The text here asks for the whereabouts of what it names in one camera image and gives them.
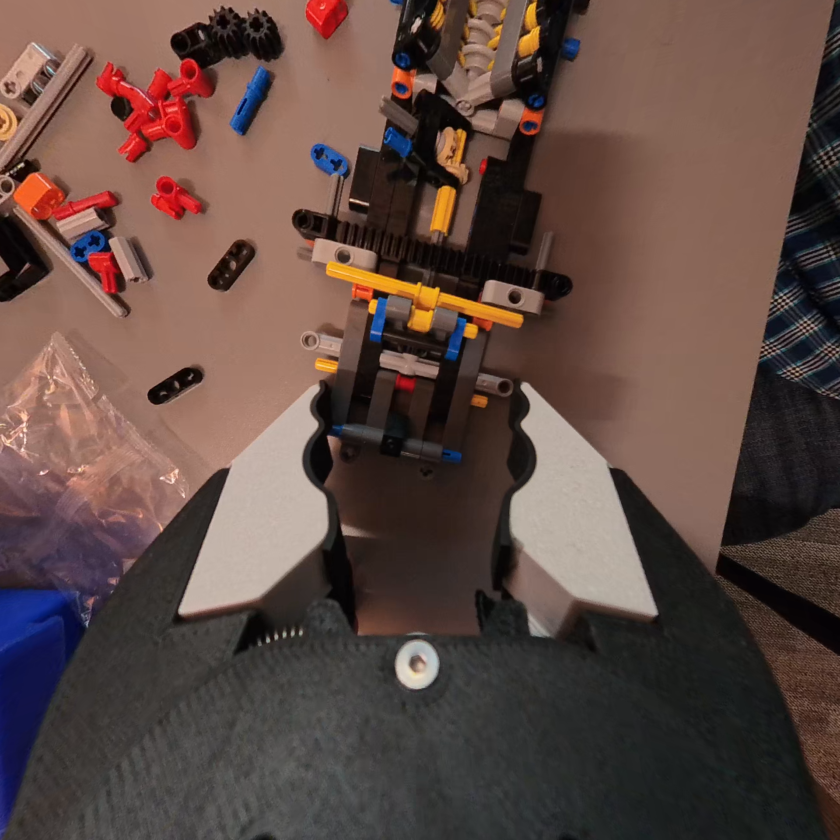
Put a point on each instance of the long blue lego pin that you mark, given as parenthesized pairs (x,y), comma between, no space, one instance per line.
(249,100)

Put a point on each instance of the pile of loose lego pieces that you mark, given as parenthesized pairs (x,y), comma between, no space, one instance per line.
(164,118)

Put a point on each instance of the short black lego beam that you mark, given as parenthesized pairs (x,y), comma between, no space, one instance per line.
(174,384)
(231,264)

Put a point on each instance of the red lego block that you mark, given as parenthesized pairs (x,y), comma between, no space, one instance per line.
(327,16)

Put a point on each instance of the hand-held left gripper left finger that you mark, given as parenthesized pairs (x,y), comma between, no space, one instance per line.
(256,525)

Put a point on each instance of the lego car chassis assembly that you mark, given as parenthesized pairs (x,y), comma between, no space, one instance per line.
(384,197)

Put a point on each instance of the clear plastic bag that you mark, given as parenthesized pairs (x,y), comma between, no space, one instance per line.
(79,459)

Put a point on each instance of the black table leg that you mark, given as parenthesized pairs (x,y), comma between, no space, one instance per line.
(774,589)

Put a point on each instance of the blue plastic bin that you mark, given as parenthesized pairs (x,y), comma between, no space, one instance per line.
(33,689)

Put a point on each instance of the short blue lego beam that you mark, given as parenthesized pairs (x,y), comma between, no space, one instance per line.
(330,157)

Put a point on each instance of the person's dark jeans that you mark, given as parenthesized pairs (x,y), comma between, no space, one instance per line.
(787,472)

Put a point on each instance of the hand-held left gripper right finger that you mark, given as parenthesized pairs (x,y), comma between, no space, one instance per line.
(577,525)

